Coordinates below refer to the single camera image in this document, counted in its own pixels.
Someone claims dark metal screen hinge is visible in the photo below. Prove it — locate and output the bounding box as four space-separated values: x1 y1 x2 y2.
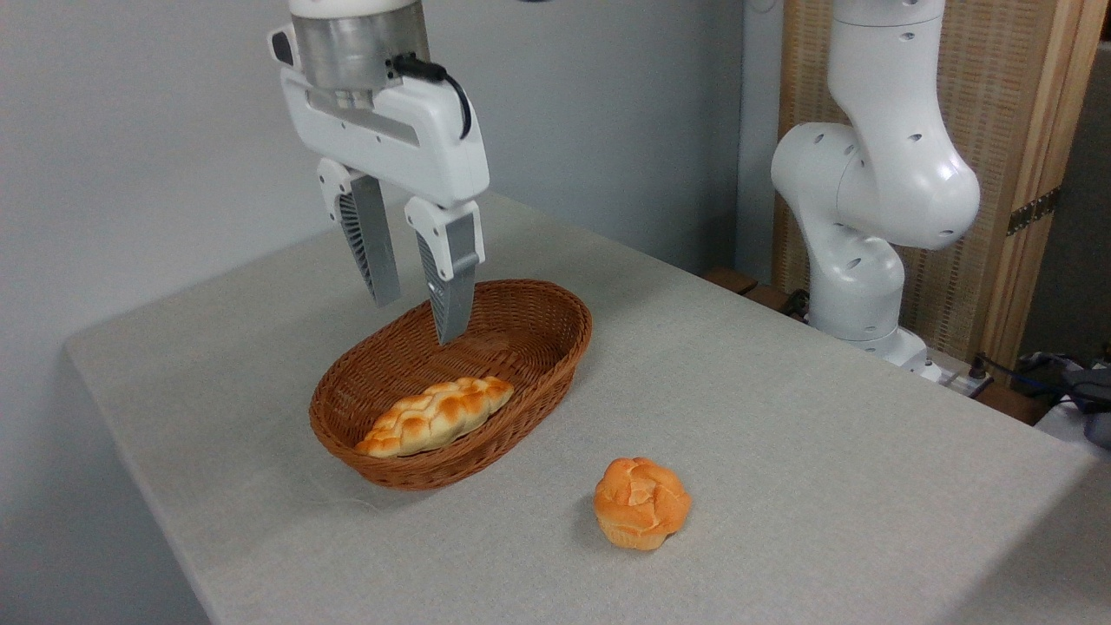
1007 187 1062 237

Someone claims wooden woven folding screen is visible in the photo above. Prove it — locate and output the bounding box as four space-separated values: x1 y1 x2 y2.
772 0 1111 367

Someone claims brown wooden base board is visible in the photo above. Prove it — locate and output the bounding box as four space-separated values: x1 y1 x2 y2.
701 266 810 324

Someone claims dark bag with cables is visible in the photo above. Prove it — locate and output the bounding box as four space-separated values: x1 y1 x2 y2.
972 349 1111 451

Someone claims round muffin-shaped bread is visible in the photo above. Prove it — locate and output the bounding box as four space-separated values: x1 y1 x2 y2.
593 457 693 551

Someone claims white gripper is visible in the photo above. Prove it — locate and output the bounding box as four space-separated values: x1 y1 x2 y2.
267 24 490 346

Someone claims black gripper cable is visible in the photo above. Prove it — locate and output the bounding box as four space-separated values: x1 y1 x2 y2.
388 54 474 141

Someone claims brown oval wicker basket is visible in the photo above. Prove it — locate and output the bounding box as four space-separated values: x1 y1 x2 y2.
309 279 594 491

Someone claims grey tablecloth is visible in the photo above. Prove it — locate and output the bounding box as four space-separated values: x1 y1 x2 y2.
62 193 1111 625

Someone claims long braided bread loaf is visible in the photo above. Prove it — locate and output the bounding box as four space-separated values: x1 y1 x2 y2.
354 376 515 458

